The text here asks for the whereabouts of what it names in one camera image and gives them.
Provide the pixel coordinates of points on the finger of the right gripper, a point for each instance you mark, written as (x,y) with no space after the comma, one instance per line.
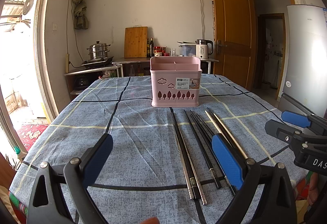
(303,145)
(313,122)

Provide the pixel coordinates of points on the steel kitchen shelf table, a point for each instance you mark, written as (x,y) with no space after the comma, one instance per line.
(168,60)

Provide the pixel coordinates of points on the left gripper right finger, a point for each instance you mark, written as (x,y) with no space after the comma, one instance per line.
(277,202)

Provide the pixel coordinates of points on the red lidded jar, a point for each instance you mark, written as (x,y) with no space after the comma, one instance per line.
(157,51)

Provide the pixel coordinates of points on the plain black chopstick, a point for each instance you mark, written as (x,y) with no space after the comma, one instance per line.
(208,139)
(207,160)

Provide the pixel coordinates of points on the white electric kettle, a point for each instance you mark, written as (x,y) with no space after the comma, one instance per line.
(204,48)

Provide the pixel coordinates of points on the pink plastic utensil basket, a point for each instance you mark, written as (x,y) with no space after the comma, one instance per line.
(175,85)

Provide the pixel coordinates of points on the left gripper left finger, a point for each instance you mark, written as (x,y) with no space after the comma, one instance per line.
(47,203)

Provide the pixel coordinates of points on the dark soy sauce bottle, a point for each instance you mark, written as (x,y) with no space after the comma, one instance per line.
(151,45)

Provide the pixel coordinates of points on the brown wooden door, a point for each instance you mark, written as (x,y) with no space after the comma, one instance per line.
(235,40)

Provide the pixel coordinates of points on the black induction cooker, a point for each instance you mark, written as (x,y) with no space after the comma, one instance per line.
(96,63)

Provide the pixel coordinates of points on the clear plastic container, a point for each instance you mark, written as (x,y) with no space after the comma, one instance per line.
(187,49)

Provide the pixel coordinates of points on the bamboo cutting board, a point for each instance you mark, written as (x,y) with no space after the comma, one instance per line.
(135,43)

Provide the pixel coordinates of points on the black chopstick with steel end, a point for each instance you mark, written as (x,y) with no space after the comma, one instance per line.
(188,172)

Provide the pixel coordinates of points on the white refrigerator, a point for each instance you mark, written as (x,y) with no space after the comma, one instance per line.
(304,90)

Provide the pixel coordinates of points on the stainless steel steamer pot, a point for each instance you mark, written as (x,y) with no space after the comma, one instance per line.
(98,50)

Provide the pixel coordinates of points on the small wooden side shelf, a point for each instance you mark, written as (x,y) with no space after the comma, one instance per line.
(78,81)

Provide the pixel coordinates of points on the blue plaid tablecloth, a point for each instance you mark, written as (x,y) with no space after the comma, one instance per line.
(143,176)

